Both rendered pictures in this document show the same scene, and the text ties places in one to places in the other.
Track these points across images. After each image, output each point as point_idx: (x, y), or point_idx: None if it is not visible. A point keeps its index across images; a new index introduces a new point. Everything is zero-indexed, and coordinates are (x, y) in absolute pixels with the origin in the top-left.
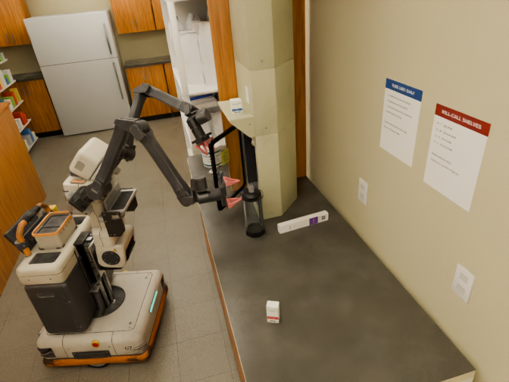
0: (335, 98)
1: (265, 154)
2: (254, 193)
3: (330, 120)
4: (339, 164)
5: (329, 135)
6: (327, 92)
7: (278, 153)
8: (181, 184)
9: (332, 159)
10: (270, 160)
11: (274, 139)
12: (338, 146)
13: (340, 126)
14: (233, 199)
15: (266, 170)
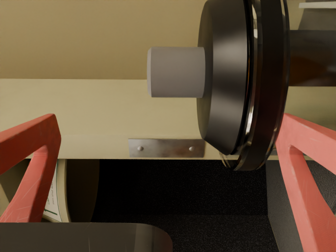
0: (24, 36)
1: (54, 109)
2: (204, 18)
3: (85, 55)
4: (172, 0)
5: (123, 61)
6: (29, 73)
7: (78, 79)
8: None
9: (177, 43)
10: (96, 97)
11: (7, 85)
12: (130, 12)
13: (75, 4)
14: (318, 218)
15: (142, 110)
